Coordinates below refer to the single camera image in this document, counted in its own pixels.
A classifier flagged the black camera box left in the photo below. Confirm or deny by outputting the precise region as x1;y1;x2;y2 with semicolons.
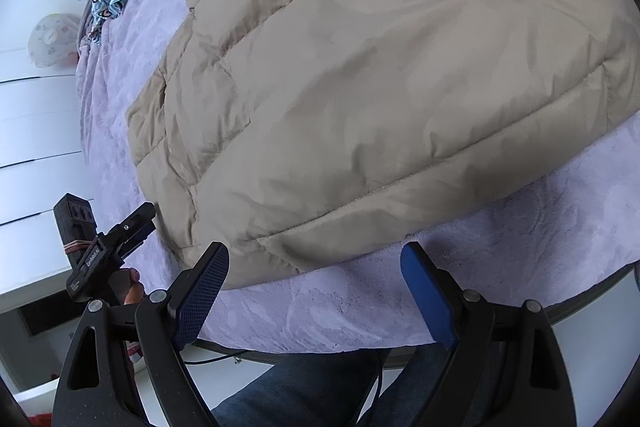
53;193;96;268

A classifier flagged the white patterned round object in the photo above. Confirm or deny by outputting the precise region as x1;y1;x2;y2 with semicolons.
27;14;80;68

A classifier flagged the beige puffer jacket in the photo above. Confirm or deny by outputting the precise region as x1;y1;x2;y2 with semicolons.
127;0;639;288

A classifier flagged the lavender plush bedspread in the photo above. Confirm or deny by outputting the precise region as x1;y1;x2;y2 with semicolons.
74;0;640;355

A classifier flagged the blue jeans leg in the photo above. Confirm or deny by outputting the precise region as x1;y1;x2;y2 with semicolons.
212;343;448;426

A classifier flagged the person's left hand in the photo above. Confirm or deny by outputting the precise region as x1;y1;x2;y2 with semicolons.
110;268;145;306

